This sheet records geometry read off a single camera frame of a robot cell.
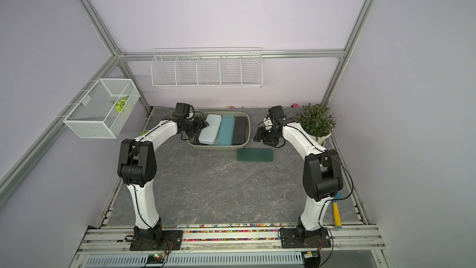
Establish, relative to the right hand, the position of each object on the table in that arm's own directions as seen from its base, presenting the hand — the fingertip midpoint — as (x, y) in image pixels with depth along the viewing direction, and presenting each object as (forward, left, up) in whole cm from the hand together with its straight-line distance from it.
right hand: (258, 138), depth 91 cm
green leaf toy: (+7, +62, +18) cm, 65 cm away
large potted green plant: (+5, -28, +8) cm, 29 cm away
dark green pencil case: (-1, +1, -14) cm, 14 cm away
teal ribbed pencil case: (+12, +17, -8) cm, 22 cm away
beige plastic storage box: (+5, +35, -10) cm, 37 cm away
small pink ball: (+36, -28, -13) cm, 48 cm away
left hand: (+9, +27, -2) cm, 29 cm away
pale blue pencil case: (+6, +26, -5) cm, 28 cm away
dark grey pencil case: (+12, +10, -8) cm, 17 cm away
